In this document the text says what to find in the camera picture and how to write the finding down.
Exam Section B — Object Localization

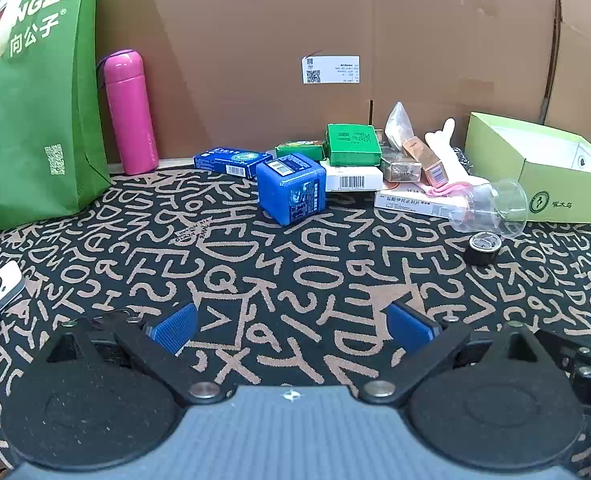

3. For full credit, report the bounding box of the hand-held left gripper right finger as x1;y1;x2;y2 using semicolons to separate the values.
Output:
358;301;551;408

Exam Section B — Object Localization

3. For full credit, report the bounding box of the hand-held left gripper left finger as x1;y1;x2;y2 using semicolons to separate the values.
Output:
44;303;229;409

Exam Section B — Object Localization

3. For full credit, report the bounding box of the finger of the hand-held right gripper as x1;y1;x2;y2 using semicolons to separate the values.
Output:
534;329;591;367

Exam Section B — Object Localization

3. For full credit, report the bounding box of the black tape roll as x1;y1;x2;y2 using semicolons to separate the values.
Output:
463;231;501;267

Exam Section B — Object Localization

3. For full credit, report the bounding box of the white medicine box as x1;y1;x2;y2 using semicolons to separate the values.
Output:
374;182;476;218

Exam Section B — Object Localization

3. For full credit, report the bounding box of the light green cardboard box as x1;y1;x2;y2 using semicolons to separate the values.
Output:
463;111;591;224

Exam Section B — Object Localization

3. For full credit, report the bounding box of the clear plastic cup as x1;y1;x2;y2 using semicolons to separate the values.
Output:
448;179;529;238

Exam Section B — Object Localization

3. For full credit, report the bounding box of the white barcode box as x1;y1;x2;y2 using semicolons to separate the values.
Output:
320;160;384;193

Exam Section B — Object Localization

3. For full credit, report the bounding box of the rose gold box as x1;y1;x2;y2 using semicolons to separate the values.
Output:
402;136;449;187

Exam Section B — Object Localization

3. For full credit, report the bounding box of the blue cube box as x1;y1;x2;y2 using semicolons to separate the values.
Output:
256;152;327;226

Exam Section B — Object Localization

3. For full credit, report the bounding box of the white glove with pink cuff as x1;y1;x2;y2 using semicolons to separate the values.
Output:
424;118;491;198

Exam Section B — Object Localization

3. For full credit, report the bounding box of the square green box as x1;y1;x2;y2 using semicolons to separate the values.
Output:
325;123;382;167

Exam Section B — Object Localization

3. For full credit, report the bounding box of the clear plastic bag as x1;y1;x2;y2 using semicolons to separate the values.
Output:
384;101;415;153

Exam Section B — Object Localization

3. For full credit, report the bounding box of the small long green box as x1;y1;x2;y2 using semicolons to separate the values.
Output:
274;139;329;162

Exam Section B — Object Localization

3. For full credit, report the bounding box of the black letter-patterned mat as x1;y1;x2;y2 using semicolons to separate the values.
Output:
0;160;591;480

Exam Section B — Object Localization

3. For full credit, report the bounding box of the flat blue box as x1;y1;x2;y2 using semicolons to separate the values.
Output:
194;147;274;180

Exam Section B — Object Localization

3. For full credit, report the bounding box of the pink thermos bottle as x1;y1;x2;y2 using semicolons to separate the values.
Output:
100;50;159;176

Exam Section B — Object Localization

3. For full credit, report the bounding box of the green shopping bag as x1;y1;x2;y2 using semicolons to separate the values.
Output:
0;0;112;231

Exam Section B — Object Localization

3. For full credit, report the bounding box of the brown cardboard side sheet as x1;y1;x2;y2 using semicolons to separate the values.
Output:
543;0;591;133

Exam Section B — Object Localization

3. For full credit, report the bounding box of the white shipping label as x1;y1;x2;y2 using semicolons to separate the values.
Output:
301;55;361;85

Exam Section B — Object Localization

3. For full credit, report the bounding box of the large brown cardboard sheet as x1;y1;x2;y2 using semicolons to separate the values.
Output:
88;0;559;166

